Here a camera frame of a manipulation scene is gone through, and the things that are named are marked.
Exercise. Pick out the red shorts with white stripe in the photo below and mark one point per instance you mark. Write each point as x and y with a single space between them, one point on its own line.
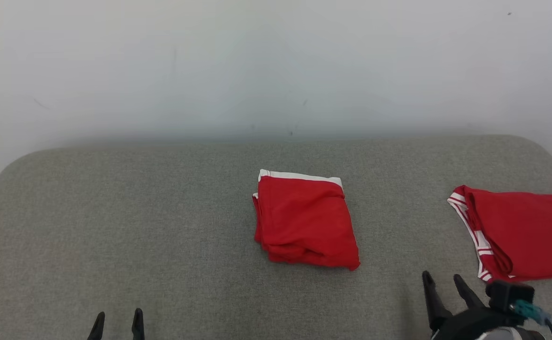
304 222

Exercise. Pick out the grey fabric sofa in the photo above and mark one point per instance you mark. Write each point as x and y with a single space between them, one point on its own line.
139 212

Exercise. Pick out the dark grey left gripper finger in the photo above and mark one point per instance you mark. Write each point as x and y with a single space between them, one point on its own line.
137 326
97 329

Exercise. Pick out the red jersey with white sleeves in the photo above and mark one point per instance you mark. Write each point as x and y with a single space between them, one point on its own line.
526 231

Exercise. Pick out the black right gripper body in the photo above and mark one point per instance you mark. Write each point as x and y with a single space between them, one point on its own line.
474 326

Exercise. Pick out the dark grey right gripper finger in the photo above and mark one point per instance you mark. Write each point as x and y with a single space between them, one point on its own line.
467 290
434 300

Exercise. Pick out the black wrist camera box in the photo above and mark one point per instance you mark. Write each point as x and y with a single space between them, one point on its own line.
505 295

